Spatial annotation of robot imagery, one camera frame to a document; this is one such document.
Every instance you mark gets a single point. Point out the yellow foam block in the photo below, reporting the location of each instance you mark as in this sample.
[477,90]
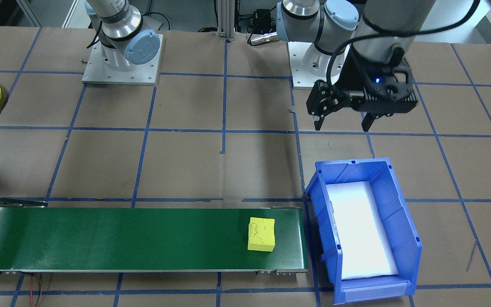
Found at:
[261,234]

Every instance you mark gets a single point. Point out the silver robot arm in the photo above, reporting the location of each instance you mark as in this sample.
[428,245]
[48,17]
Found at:
[382,25]
[122,34]

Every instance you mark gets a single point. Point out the silver metal cylinder connector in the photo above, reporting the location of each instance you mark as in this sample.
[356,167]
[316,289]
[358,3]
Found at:
[262,38]

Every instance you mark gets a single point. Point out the small black electronics box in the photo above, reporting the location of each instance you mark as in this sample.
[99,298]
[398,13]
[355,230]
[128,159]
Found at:
[262,17]

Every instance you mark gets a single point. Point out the white foam pad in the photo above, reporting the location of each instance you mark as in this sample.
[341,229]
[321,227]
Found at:
[360,230]

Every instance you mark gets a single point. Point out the blue plastic bin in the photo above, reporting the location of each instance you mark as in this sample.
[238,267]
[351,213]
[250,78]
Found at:
[401,230]

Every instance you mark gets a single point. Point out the green conveyor belt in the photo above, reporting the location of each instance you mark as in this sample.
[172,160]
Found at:
[122,238]

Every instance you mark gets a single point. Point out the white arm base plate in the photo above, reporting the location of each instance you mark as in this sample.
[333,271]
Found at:
[96,76]
[298,74]

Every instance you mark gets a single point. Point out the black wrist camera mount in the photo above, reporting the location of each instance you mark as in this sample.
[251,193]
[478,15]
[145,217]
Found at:
[392,91]

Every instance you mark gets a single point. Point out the aluminium post between arms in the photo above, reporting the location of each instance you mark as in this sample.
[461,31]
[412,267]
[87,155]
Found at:
[225,19]

